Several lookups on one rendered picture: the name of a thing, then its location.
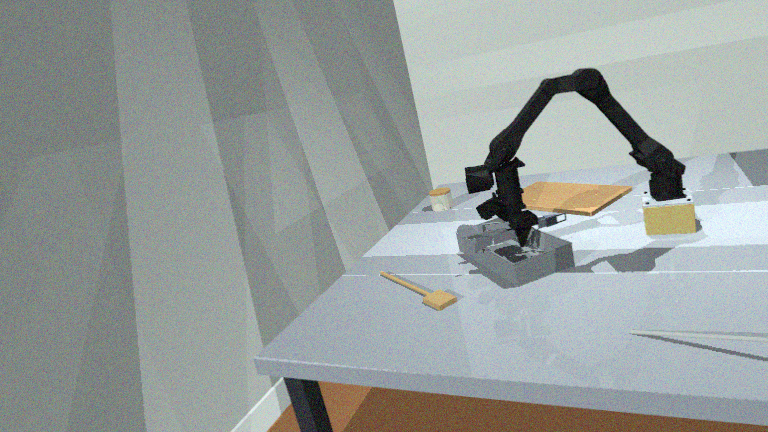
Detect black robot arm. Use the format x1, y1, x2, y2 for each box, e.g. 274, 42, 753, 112
465, 68, 686, 220

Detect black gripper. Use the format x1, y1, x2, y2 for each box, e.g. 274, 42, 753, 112
496, 185, 539, 247

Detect grey tongs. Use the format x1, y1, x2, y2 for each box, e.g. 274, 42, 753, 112
457, 212, 566, 253

